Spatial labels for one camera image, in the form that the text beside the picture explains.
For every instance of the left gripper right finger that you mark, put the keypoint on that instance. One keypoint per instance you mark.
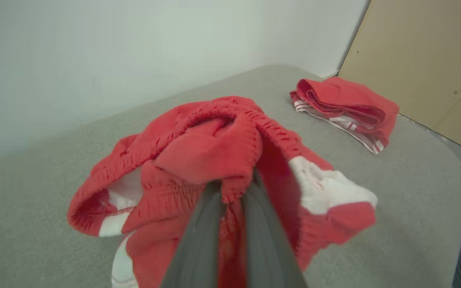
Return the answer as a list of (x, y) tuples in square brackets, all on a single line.
[(266, 248)]

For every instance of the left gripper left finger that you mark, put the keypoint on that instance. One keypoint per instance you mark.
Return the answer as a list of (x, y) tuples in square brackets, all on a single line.
[(200, 248)]

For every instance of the red and white shirt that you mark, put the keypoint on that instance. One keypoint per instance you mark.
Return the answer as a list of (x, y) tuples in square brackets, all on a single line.
[(214, 152)]

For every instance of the red shirt with white sleeves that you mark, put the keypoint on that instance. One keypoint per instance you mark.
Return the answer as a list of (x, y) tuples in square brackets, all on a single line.
[(346, 96)]

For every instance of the grey fabric sofa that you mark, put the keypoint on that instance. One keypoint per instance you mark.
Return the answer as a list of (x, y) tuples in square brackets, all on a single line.
[(394, 208)]

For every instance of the beige wooden panel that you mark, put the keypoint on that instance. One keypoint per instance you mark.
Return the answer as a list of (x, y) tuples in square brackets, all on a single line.
[(422, 60)]

